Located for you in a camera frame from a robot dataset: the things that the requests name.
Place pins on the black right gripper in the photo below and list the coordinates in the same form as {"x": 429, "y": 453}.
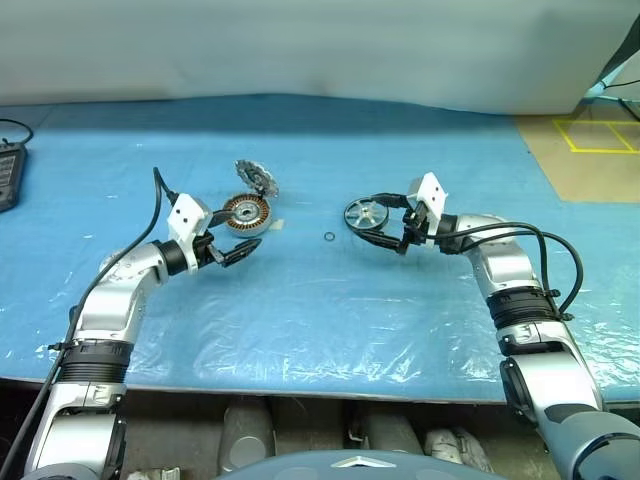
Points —
{"x": 415, "y": 225}

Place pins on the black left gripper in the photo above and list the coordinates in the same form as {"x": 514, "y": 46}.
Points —
{"x": 206, "y": 250}

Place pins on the silver wheel rotor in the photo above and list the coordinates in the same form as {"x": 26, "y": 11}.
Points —
{"x": 366, "y": 214}

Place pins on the motor stator housing copper windings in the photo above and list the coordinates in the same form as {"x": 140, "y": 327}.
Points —
{"x": 247, "y": 215}

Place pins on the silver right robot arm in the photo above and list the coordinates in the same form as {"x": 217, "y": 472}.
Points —
{"x": 505, "y": 260}

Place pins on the small white tape piece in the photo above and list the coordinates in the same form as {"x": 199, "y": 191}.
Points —
{"x": 278, "y": 225}

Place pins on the blue plastic table mat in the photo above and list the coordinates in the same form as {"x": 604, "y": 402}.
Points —
{"x": 300, "y": 310}

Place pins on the grey rounded cylinder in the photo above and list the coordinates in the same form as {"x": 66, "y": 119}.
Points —
{"x": 390, "y": 430}
{"x": 247, "y": 435}

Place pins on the black flat electronic device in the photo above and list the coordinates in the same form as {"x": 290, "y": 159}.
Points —
{"x": 10, "y": 175}

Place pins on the white crumpled rounded shape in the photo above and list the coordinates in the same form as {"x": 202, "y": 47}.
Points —
{"x": 457, "y": 447}

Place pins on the grey robot torso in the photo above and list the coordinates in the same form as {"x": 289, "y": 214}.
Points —
{"x": 350, "y": 467}

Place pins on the black tripod stand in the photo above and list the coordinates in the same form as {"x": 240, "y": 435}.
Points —
{"x": 627, "y": 45}

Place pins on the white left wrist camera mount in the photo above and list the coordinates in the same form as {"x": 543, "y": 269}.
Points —
{"x": 185, "y": 215}

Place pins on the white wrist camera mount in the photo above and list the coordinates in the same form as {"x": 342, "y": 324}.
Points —
{"x": 185, "y": 215}
{"x": 432, "y": 192}

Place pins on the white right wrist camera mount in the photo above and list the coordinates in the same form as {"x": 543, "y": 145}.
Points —
{"x": 432, "y": 192}

